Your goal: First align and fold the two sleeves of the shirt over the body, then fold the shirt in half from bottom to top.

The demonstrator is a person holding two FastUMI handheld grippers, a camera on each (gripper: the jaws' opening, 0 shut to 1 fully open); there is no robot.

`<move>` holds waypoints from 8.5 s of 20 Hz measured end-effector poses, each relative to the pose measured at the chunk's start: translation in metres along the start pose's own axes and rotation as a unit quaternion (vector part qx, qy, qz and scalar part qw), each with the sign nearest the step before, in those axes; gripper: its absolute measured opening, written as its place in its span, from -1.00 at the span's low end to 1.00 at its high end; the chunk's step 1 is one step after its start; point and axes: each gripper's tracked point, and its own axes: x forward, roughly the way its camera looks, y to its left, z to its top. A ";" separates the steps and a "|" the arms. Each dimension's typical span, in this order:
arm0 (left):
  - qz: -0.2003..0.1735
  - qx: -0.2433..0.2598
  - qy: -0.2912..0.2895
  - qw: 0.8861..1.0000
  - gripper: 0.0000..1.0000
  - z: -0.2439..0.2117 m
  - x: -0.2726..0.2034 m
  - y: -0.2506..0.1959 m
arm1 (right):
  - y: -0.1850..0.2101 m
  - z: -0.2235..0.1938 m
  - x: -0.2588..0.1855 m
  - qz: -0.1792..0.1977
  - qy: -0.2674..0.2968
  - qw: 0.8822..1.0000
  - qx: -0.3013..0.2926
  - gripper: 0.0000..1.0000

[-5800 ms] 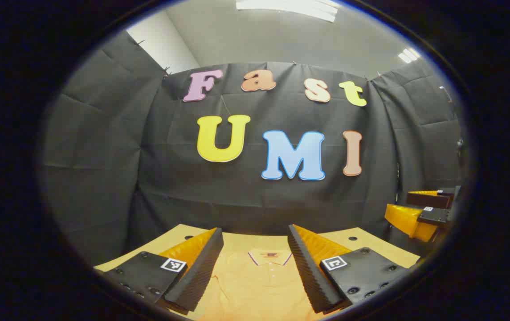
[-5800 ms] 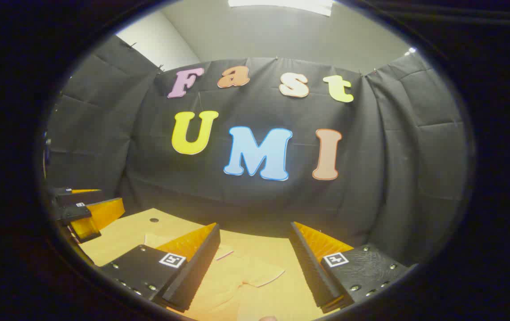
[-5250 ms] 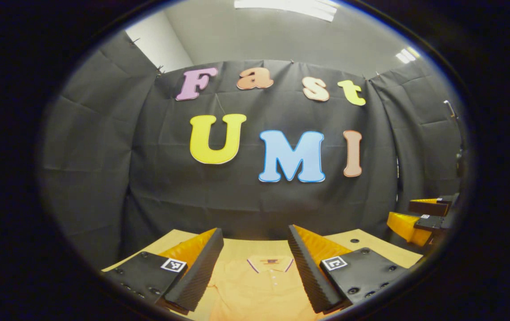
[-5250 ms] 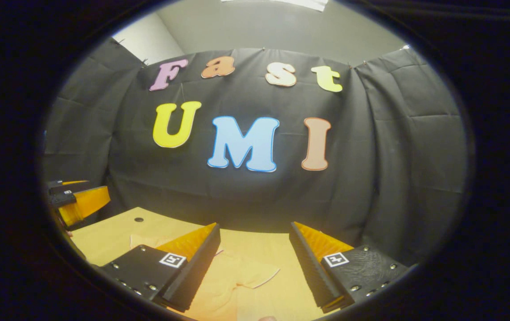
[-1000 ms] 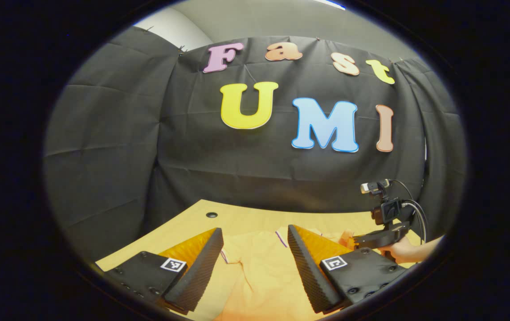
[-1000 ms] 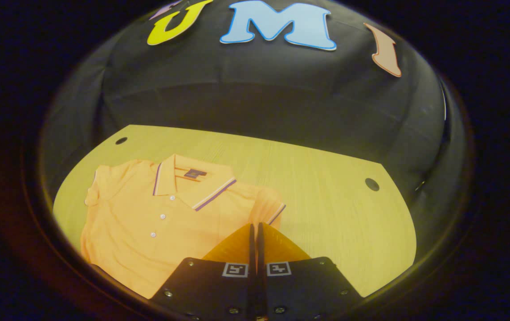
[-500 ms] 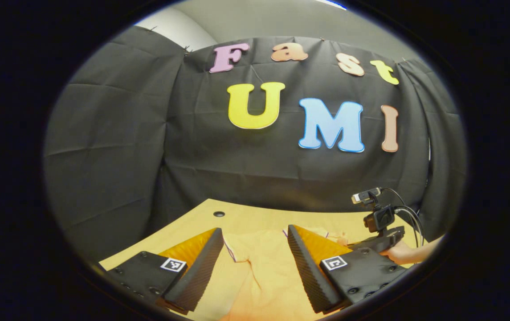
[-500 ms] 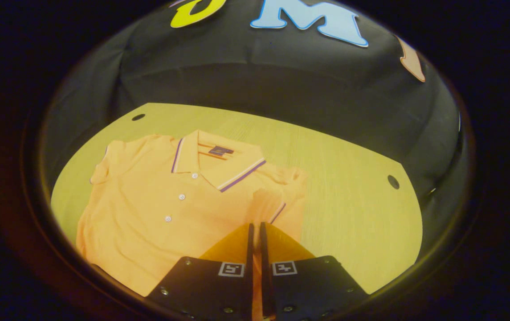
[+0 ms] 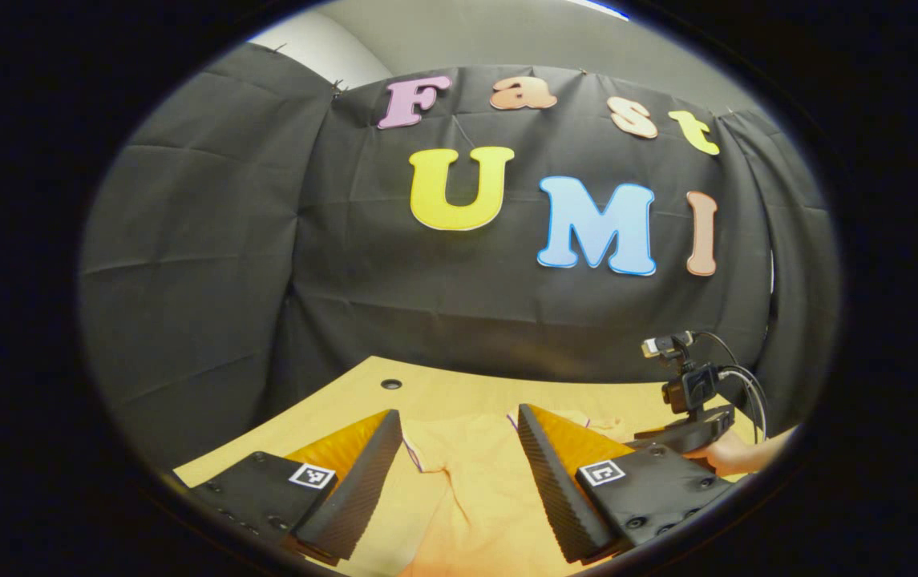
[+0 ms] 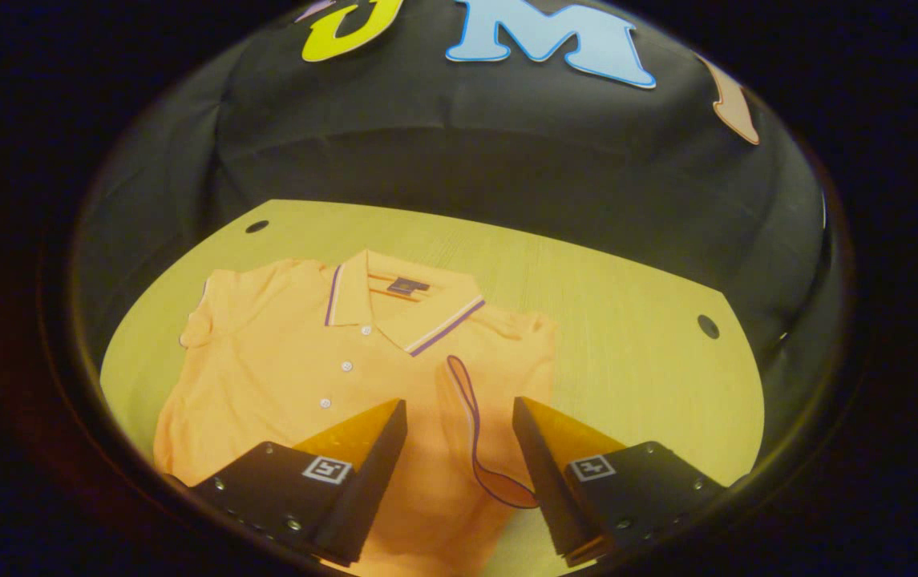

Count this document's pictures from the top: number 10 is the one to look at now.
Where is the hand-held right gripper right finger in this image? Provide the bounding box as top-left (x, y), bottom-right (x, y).
top-left (512, 396), bottom-right (728, 567)

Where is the black backdrop cloth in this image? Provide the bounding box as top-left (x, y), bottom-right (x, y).
top-left (70, 0), bottom-right (848, 482)

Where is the orange polo T-shirt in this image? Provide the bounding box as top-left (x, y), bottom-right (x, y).
top-left (152, 248), bottom-right (560, 577)

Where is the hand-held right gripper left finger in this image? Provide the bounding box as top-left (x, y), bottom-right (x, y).
top-left (186, 398), bottom-right (409, 567)

